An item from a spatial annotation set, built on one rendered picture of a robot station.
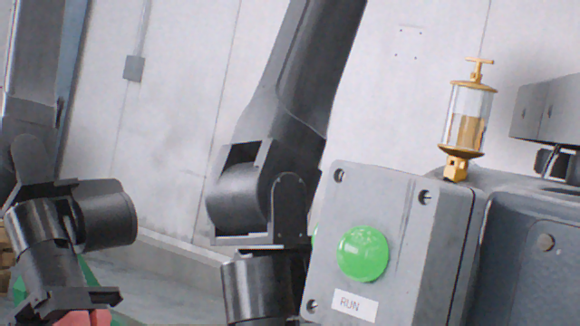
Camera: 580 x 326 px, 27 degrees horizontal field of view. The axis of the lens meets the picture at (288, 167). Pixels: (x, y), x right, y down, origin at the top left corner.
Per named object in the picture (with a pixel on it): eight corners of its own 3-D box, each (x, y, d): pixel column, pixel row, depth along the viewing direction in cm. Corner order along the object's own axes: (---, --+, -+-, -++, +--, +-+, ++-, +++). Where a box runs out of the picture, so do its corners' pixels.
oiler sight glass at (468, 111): (431, 141, 70) (444, 82, 69) (455, 146, 72) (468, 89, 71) (467, 148, 68) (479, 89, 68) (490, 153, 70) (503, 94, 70)
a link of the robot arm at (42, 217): (-6, 223, 121) (6, 193, 117) (57, 213, 125) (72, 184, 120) (14, 282, 118) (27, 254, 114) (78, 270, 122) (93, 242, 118)
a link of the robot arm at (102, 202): (-15, 174, 124) (6, 136, 118) (86, 160, 131) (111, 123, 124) (15, 279, 121) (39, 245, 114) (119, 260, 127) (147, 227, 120)
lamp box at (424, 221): (297, 317, 66) (330, 158, 65) (348, 317, 69) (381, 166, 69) (404, 357, 61) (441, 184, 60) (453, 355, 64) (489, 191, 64)
